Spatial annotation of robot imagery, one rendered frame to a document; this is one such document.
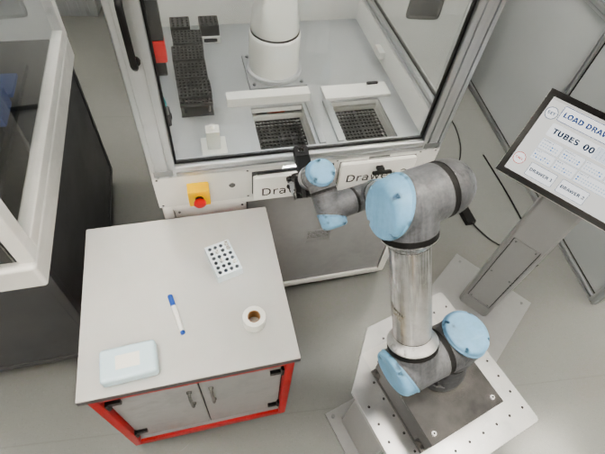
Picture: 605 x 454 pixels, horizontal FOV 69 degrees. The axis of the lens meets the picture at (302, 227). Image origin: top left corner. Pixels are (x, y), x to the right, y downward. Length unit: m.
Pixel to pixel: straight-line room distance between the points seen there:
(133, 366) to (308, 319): 1.11
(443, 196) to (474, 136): 2.59
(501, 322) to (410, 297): 1.58
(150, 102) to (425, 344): 0.92
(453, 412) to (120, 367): 0.89
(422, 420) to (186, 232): 0.94
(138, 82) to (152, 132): 0.17
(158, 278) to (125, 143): 1.70
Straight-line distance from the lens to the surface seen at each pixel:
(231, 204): 1.64
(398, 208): 0.79
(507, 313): 2.53
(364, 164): 1.58
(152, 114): 1.31
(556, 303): 2.76
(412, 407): 1.26
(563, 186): 1.70
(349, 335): 2.23
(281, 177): 1.50
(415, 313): 0.96
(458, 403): 1.30
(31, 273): 1.47
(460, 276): 2.53
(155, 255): 1.53
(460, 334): 1.10
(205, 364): 1.34
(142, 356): 1.33
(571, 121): 1.72
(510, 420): 1.47
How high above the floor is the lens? 2.02
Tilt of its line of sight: 53 degrees down
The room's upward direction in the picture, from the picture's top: 8 degrees clockwise
